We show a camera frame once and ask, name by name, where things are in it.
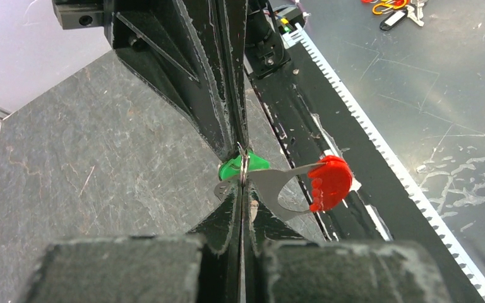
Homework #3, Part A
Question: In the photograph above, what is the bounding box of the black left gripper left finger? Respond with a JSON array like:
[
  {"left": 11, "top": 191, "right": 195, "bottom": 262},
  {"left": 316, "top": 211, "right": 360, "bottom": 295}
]
[{"left": 20, "top": 182, "right": 243, "bottom": 302}]

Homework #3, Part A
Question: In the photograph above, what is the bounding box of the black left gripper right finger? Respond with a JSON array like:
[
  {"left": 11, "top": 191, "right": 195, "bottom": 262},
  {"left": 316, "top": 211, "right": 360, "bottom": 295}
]
[{"left": 242, "top": 187, "right": 452, "bottom": 302}]

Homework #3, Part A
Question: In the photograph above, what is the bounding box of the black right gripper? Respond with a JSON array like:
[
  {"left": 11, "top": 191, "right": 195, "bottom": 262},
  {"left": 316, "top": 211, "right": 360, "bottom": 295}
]
[{"left": 52, "top": 0, "right": 237, "bottom": 161}]

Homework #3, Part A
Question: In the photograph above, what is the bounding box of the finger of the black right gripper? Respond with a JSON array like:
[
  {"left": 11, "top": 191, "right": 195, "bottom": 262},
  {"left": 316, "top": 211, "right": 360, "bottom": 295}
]
[{"left": 213, "top": 1, "right": 248, "bottom": 152}]

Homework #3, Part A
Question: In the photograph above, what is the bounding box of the metal key holder red handle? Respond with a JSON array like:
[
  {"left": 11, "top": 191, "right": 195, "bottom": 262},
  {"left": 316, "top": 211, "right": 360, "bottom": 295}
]
[{"left": 213, "top": 155, "right": 354, "bottom": 222}]

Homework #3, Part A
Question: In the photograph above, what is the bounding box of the small green object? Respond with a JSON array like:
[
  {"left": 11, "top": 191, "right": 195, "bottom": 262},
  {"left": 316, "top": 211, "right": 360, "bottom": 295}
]
[{"left": 219, "top": 151, "right": 270, "bottom": 181}]

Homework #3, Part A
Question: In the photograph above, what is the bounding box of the silver split key ring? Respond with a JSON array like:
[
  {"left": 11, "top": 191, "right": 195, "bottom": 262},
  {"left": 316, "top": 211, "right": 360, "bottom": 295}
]
[{"left": 236, "top": 142, "right": 251, "bottom": 187}]

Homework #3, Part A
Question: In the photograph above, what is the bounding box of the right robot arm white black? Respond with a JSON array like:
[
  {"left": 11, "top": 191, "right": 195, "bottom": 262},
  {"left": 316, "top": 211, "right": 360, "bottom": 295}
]
[{"left": 52, "top": 0, "right": 290, "bottom": 162}]

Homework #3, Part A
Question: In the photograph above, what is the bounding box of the black key tag lower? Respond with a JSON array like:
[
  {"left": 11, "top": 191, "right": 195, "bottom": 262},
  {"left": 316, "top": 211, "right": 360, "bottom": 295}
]
[{"left": 379, "top": 9, "right": 407, "bottom": 31}]

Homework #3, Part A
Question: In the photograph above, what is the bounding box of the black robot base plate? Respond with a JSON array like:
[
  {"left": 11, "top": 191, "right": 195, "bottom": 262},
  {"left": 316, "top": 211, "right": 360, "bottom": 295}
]
[{"left": 247, "top": 45, "right": 484, "bottom": 302}]

